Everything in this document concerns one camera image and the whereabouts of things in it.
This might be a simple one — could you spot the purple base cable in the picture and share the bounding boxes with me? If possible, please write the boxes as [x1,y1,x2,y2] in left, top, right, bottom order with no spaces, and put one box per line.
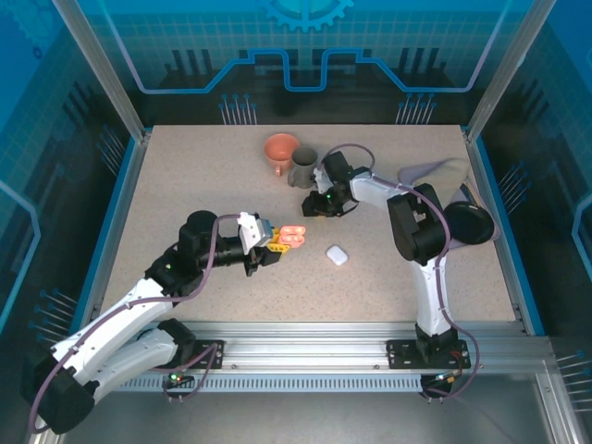
[423,323,482,403]
[152,339,222,403]

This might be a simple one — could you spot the small controller board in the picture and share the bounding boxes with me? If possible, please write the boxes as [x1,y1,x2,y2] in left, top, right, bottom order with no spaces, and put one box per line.
[423,372,466,394]
[162,372,195,389]

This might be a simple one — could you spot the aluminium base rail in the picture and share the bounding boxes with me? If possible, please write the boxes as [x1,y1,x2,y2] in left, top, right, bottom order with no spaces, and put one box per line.
[59,321,551,376]

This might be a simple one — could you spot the blue table side board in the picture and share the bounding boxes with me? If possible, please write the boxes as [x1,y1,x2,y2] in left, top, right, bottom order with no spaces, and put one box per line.
[76,137,140,337]
[474,136,546,337]

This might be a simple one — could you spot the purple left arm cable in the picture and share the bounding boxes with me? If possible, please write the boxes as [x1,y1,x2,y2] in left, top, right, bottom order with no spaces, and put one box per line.
[28,213,244,434]

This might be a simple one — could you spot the aluminium frame bar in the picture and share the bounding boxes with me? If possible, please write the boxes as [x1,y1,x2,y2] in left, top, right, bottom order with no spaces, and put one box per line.
[536,369,582,444]

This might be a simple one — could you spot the aluminium frame post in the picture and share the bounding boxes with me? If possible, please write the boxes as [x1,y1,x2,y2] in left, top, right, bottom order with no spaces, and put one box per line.
[464,0,559,142]
[51,0,152,142]

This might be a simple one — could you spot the aluminium table side rail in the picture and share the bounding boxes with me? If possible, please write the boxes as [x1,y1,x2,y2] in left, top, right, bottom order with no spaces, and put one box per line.
[87,131,154,334]
[462,129,529,334]

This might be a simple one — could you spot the white earbud charging case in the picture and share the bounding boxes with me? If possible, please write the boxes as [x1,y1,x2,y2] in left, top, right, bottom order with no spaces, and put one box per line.
[325,244,349,267]

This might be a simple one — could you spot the grey ceramic mug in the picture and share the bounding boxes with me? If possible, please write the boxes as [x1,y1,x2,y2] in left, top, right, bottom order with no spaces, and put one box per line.
[287,146,320,190]

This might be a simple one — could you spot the pink earbud charging case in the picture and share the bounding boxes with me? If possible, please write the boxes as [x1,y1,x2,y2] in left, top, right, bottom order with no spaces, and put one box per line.
[278,225,308,250]

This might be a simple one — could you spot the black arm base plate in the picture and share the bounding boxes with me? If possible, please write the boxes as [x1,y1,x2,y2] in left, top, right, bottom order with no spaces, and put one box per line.
[182,339,227,371]
[386,339,472,371]

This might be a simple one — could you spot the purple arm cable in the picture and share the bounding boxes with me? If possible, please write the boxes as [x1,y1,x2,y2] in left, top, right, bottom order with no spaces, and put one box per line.
[321,142,459,332]
[28,213,244,434]

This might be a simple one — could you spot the orange ceramic mug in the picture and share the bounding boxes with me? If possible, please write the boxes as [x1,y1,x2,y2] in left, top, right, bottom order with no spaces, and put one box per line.
[264,133,301,178]

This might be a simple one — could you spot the white slotted cable duct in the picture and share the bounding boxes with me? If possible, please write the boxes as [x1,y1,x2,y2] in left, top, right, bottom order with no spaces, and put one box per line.
[113,373,429,394]

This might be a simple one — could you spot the lavender cloth mat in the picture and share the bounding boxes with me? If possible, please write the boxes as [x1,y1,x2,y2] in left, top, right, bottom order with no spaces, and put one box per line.
[398,161,503,255]

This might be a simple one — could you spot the beige folded cloth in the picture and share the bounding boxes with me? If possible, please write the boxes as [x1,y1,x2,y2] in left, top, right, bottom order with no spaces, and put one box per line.
[413,158,471,209]

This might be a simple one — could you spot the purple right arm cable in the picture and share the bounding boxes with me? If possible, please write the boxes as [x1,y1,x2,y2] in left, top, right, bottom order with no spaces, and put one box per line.
[321,142,459,332]

